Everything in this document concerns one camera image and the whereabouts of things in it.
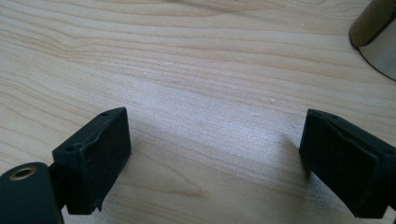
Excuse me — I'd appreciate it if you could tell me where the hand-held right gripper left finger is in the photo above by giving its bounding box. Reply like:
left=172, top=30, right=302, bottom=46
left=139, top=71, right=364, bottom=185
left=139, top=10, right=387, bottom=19
left=49, top=106, right=132, bottom=216

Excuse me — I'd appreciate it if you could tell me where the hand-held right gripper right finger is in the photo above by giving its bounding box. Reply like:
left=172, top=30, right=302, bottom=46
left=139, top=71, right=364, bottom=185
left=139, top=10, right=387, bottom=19
left=299, top=108, right=396, bottom=219

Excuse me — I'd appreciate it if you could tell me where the silver metal cup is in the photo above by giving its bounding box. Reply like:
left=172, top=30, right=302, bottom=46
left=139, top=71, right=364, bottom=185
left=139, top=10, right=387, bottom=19
left=357, top=15, right=396, bottom=82

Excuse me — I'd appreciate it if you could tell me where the gold metal cup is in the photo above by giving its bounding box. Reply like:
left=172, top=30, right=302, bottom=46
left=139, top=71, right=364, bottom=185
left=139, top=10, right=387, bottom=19
left=348, top=0, right=396, bottom=49

